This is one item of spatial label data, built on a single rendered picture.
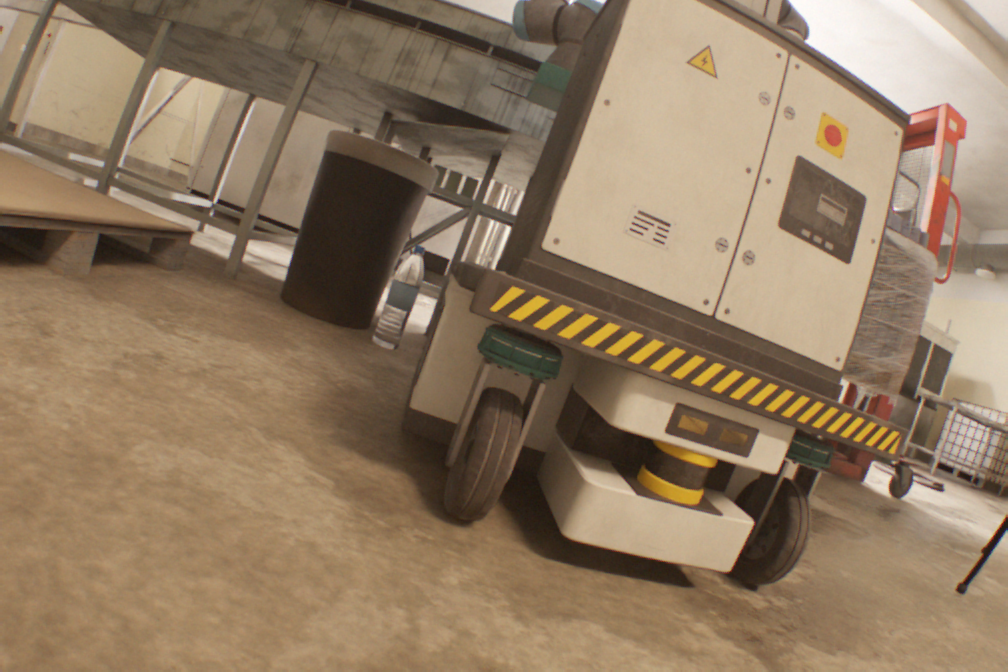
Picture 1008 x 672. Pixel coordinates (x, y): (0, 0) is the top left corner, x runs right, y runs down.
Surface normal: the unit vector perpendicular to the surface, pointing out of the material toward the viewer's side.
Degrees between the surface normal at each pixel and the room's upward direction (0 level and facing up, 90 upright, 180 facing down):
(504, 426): 48
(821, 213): 90
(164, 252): 90
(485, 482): 93
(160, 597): 0
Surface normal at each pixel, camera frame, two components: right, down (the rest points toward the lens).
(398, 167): 0.51, 0.22
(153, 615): 0.35, -0.94
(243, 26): 0.10, 0.05
